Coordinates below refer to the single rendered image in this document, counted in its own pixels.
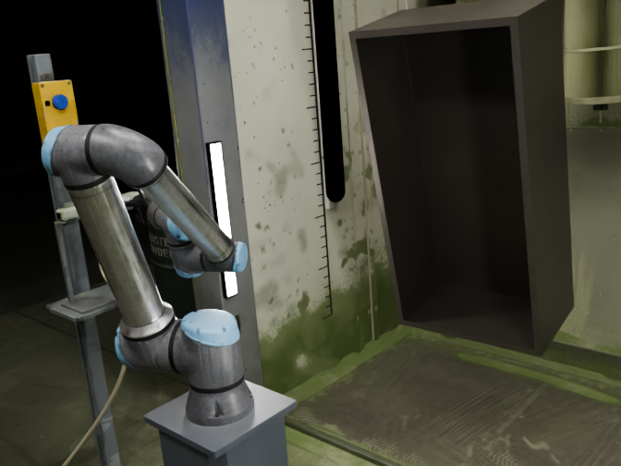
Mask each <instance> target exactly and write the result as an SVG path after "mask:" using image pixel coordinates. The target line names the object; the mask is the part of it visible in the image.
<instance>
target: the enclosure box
mask: <svg viewBox="0 0 621 466"><path fill-rule="evenodd" d="M348 34H349V40H350V45H351V50H352V55H353V61H354V67H355V71H356V77H357V83H358V88H359V98H360V103H361V109H362V114H363V119H364V125H365V130H366V135H367V141H368V146H369V152H370V157H371V167H372V173H373V177H374V183H375V189H376V194H377V199H378V204H379V210H380V216H381V220H382V226H383V232H384V241H385V247H386V252H387V258H388V263H389V268H390V274H391V279H392V284H393V290H394V295H395V301H396V310H397V316H398V322H399V324H400V325H407V326H411V327H416V328H419V329H423V330H428V331H432V332H435V333H440V334H444V335H448V336H452V337H459V338H464V339H467V340H472V341H476V342H480V343H484V344H488V345H492V346H496V347H500V348H504V349H509V350H515V351H520V352H524V353H528V354H532V355H536V356H540V357H541V356H542V355H543V353H544V352H545V351H546V349H547V348H548V346H549V345H550V343H551V342H552V340H553V339H554V337H555V335H556V333H557V332H558V330H559V329H560V327H561V326H562V324H563V323H564V321H565V320H566V319H567V317H568V316H569V314H570V313H571V311H572V309H573V308H574V291H573V270H572V250H571V229H570V208H569V187H568V167H567V146H566V106H565V84H564V64H563V44H562V22H561V2H560V0H485V1H477V2H469V3H461V4H453V5H444V6H428V7H420V8H411V9H403V10H399V11H397V12H395V13H393V14H391V15H388V16H386V17H384V18H380V19H378V20H375V21H374V22H371V23H369V24H367V25H364V26H362V27H360V28H357V29H355V30H353V31H350V32H349V33H348Z"/></svg>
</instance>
